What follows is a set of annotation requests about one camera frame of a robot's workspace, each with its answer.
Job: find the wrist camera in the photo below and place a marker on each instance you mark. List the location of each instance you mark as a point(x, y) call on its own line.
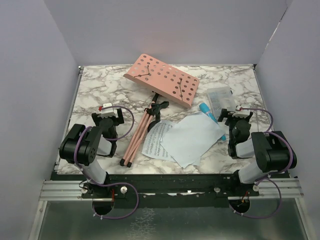
point(107, 110)
point(242, 111)

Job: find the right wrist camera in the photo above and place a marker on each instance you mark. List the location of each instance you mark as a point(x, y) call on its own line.
point(242, 111)

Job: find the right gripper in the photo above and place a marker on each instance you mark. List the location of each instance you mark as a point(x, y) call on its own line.
point(225, 114)

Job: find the blank white paper sheet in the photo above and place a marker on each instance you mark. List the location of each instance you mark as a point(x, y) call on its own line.
point(192, 137)

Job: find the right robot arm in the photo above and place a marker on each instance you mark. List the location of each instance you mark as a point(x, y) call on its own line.
point(271, 150)

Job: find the printed sheet music page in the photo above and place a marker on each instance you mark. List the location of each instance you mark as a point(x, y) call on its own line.
point(152, 147)

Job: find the black microphone desk stand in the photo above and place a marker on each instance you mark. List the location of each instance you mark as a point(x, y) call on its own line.
point(156, 111)

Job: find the pink folding music stand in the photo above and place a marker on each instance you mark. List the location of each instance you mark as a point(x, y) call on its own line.
point(167, 83)

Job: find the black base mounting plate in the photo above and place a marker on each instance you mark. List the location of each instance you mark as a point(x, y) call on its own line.
point(180, 190)

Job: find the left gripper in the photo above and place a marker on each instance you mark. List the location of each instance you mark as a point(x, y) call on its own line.
point(118, 120)

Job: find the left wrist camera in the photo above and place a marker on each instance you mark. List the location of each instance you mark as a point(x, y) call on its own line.
point(107, 110)

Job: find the clear plastic compartment box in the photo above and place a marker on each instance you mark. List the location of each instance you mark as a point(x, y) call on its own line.
point(221, 98)

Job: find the blue plastic recorder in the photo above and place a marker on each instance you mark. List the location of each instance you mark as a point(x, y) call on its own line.
point(210, 116)

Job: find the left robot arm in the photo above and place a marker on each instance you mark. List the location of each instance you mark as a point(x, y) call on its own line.
point(82, 144)

